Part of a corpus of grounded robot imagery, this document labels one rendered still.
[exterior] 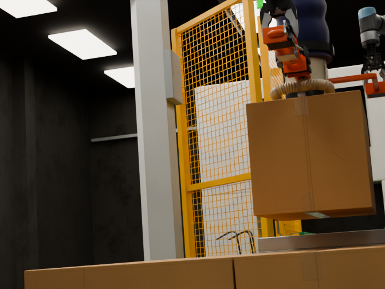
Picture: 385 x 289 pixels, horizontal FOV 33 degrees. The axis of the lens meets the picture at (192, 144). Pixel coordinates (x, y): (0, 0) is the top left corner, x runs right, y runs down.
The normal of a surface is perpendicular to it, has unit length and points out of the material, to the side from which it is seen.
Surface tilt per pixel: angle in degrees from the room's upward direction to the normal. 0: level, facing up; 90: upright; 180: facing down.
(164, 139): 90
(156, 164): 90
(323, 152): 90
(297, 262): 90
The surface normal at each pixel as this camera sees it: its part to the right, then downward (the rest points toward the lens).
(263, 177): -0.29, -0.15
